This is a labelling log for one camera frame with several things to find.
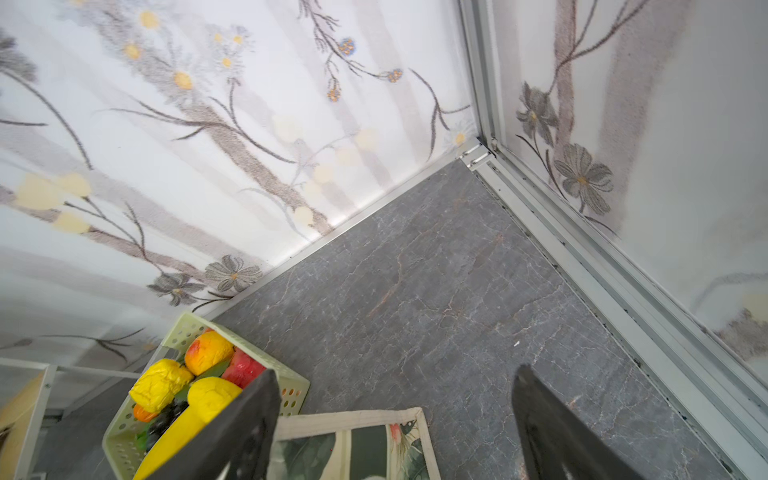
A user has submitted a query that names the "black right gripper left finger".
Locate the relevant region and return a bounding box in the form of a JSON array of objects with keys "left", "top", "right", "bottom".
[{"left": 149, "top": 370, "right": 282, "bottom": 479}]

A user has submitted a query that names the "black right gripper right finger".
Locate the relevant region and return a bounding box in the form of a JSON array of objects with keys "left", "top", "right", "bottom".
[{"left": 511, "top": 364, "right": 641, "bottom": 479}]

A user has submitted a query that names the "cream canvas grocery bag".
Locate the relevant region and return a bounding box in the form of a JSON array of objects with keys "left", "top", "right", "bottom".
[{"left": 266, "top": 407, "right": 441, "bottom": 480}]

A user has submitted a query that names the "orange peach fruit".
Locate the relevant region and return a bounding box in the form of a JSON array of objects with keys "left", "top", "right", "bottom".
[{"left": 184, "top": 330, "right": 235, "bottom": 376}]

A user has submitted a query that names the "yellow bell pepper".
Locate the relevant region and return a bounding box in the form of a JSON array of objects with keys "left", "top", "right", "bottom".
[{"left": 129, "top": 359, "right": 195, "bottom": 413}]

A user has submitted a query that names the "green plastic fruit basket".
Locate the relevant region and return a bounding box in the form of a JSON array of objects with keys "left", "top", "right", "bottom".
[{"left": 102, "top": 313, "right": 310, "bottom": 479}]

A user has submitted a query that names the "white wooden two-tier shelf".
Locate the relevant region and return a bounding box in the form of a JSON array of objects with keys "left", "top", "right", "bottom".
[{"left": 1, "top": 357, "right": 139, "bottom": 479}]

